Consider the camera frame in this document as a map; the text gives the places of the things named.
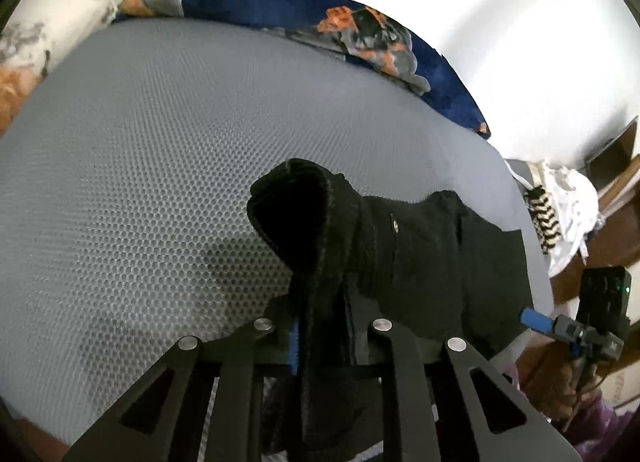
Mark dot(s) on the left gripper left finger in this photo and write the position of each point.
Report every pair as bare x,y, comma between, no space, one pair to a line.
199,401

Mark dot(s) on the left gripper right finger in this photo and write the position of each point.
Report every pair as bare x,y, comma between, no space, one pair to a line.
420,400

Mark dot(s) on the black pants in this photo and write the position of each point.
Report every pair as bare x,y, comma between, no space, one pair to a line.
435,266

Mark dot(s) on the person right hand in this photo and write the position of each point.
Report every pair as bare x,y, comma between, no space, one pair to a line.
547,380

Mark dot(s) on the purple jacket sleeve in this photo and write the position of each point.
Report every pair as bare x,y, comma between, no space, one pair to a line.
594,426

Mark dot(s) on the black white striped knit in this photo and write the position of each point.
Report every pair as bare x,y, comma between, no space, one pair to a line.
544,218

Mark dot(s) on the white patterned cloth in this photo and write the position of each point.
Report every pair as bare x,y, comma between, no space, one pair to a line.
575,200

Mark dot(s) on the dark monitor screen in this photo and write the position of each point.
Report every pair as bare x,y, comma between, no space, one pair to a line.
613,157

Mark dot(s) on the grey mesh mattress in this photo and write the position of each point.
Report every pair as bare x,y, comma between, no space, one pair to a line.
124,184

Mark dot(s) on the navy floral blanket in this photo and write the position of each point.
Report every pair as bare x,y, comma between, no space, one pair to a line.
351,31

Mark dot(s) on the white floral pillow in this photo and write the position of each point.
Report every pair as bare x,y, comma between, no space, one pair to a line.
38,37

